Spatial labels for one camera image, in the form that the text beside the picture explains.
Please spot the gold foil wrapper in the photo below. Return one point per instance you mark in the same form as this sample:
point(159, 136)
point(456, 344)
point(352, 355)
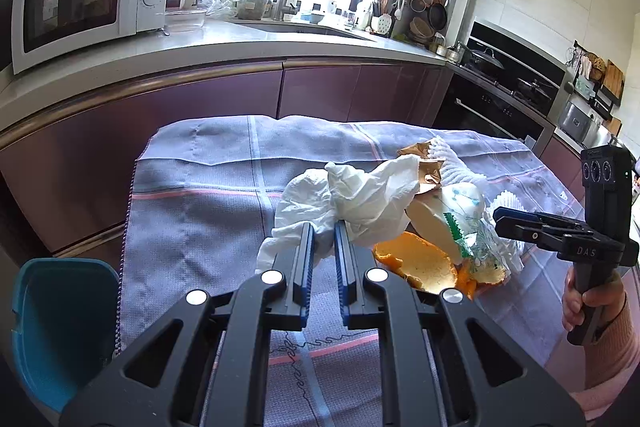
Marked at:
point(427, 177)

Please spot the white plastic bag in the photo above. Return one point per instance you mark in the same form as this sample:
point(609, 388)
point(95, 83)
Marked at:
point(300, 197)

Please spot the large orange peel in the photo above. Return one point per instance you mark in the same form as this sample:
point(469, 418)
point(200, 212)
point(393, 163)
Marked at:
point(425, 264)

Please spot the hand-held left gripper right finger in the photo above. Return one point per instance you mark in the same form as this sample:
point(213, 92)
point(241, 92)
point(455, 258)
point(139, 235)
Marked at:
point(342, 287)

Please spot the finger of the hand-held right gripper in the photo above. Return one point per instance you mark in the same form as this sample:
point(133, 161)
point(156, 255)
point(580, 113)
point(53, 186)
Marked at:
point(515, 229)
point(507, 212)

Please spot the glass baking dish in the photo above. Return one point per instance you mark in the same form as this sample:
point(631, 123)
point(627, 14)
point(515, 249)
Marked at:
point(185, 18)

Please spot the white foam net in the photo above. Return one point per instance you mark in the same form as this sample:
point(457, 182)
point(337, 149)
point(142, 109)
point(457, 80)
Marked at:
point(460, 164)

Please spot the person's right forearm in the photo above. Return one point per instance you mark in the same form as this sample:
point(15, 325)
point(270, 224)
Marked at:
point(615, 347)

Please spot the blue plastic bin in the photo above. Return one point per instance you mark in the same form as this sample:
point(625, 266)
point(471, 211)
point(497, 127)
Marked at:
point(60, 332)

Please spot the black gas stove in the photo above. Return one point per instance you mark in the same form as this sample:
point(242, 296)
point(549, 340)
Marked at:
point(525, 57)

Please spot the white dotted utensil holder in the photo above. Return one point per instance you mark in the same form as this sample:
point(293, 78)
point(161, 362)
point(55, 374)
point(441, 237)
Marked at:
point(382, 23)

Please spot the plastic bag of greens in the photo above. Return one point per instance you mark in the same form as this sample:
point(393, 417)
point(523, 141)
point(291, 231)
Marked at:
point(247, 2)

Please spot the clear green-printed plastic wrapper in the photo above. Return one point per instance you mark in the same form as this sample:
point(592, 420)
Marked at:
point(470, 207)

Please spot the white tissue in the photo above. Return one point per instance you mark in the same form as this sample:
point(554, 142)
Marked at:
point(370, 197)

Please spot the black hanging pan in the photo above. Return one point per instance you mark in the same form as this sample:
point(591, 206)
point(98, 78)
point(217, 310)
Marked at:
point(438, 16)

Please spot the steel container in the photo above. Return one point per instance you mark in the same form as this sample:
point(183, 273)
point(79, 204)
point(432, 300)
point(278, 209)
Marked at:
point(577, 119)

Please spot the checked grey tablecloth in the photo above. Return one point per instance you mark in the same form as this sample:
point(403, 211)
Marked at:
point(200, 207)

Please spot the small orange peel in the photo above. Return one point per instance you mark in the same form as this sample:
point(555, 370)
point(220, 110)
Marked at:
point(487, 277)

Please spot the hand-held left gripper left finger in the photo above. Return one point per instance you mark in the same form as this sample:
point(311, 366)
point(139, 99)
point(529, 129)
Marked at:
point(303, 292)

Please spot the person's right hand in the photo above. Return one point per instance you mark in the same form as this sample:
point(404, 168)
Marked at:
point(572, 302)

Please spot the purple base cabinet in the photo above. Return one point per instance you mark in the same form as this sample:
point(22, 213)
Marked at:
point(200, 97)

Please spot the black built-in oven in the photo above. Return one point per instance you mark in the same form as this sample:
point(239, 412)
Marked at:
point(480, 112)

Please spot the white microwave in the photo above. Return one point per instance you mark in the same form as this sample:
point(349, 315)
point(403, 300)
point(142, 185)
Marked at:
point(75, 2)

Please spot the wooden cutting board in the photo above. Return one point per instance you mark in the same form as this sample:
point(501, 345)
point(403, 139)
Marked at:
point(612, 79)

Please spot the woven basket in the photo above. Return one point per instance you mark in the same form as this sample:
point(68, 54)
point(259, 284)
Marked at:
point(421, 29)

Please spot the white pleated paper cup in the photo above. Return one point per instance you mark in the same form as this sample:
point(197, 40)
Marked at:
point(507, 199)

